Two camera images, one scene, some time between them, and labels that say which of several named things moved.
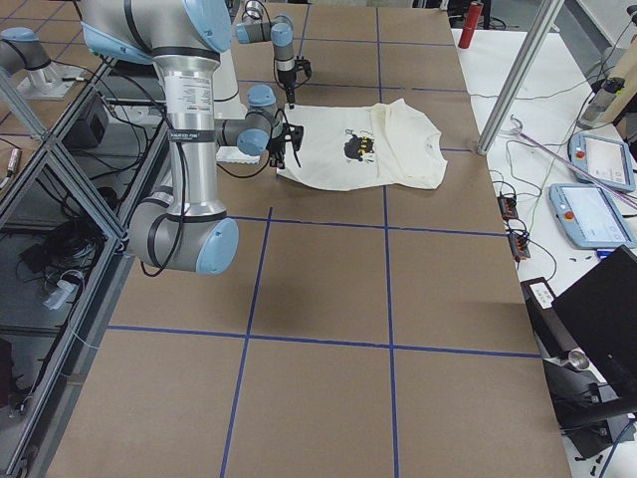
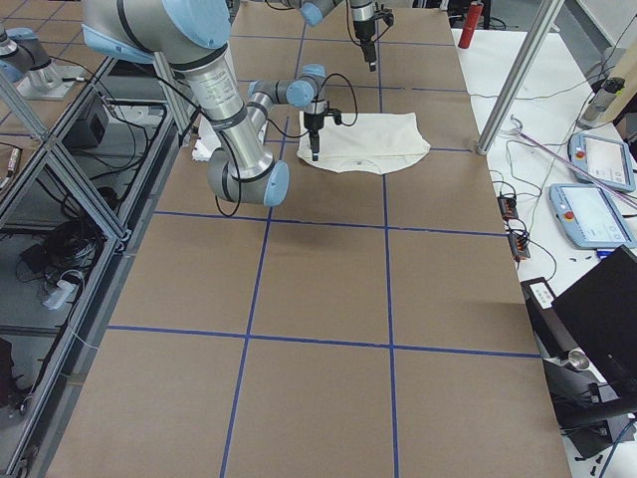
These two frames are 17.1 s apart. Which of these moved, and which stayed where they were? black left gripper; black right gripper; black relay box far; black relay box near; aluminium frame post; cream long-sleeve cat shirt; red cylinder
Moved: black right gripper; black left gripper; cream long-sleeve cat shirt
Stayed: red cylinder; black relay box near; aluminium frame post; black relay box far
